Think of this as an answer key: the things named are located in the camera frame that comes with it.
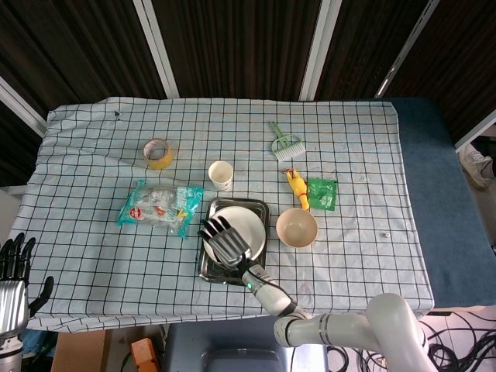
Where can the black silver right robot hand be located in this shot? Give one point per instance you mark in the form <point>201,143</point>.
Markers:
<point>230,246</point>

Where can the brown cardboard box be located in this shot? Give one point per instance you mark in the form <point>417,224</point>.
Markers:
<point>77,348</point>

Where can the yellow packing tape roll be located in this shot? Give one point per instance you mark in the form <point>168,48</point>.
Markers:
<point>164,162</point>

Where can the rectangular metal tray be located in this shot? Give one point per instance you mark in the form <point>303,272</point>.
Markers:
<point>215,274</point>

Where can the blue felt table cover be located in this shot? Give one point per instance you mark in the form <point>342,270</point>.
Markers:
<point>434,174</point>

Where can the blue fabric bundle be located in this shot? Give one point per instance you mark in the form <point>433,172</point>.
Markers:
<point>38,343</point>

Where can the white black checkered tablecloth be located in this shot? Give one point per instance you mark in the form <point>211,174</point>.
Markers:
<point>348,155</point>

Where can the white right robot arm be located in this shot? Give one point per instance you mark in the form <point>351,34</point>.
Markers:
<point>387,321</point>

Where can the orange box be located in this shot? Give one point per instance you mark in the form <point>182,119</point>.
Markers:
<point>143,352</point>

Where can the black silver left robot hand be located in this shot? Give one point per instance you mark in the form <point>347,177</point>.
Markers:
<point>11,302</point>

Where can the green sachet packet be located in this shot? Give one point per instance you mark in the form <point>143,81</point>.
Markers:
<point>323,193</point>

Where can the green hand brush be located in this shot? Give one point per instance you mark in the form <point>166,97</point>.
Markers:
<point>286,149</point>

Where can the white paper cup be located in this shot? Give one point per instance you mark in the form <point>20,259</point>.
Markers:
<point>221,172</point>

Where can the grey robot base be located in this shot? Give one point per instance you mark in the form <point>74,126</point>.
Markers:
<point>232,337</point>

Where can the yellow rubber chicken toy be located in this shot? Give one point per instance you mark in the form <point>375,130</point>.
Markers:
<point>298,188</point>

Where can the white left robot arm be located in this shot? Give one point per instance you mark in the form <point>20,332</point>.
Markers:
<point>9,354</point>

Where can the white partition frame post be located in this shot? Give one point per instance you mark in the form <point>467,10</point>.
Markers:
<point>21,104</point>
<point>476,133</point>
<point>407,50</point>
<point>319,50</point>
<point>155,46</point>

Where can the beige bowl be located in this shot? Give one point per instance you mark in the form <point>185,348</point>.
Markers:
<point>296,228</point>

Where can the white round plate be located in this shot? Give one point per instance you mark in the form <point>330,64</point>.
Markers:
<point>248,224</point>

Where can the teal clear snack bag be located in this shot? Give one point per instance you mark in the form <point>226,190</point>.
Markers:
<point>159,203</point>

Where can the white sneaker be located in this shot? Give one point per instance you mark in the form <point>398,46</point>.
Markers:
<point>472,162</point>

